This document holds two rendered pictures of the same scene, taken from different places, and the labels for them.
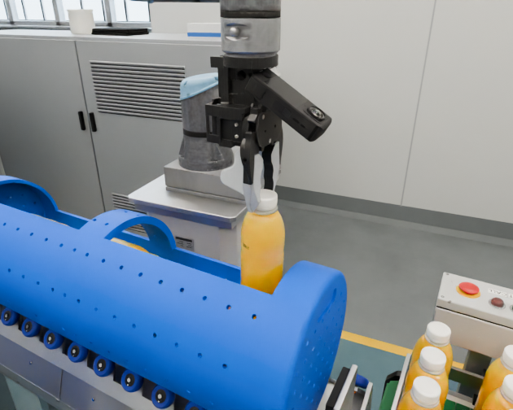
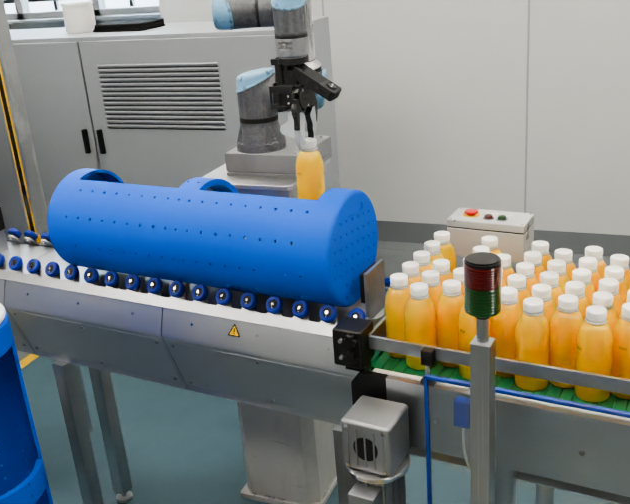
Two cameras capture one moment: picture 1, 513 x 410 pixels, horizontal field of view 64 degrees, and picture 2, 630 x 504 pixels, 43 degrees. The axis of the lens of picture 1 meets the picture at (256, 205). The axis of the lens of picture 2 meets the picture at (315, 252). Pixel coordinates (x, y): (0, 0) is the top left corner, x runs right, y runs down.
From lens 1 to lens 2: 132 cm
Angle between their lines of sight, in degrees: 4
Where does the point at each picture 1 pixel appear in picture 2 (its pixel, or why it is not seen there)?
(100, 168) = not seen: hidden behind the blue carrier
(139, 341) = (234, 245)
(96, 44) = (106, 44)
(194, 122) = (250, 111)
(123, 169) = not seen: hidden behind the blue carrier
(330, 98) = (410, 88)
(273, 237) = (315, 165)
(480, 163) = (619, 158)
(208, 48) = (245, 39)
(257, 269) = (307, 188)
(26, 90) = not seen: hidden behind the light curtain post
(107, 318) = (210, 236)
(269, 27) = (301, 42)
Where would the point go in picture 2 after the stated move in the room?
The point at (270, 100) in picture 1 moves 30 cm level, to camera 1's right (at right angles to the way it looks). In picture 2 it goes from (305, 80) to (439, 70)
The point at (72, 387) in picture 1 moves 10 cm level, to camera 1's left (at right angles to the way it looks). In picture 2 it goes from (172, 321) to (135, 324)
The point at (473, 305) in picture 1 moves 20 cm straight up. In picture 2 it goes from (470, 220) to (470, 143)
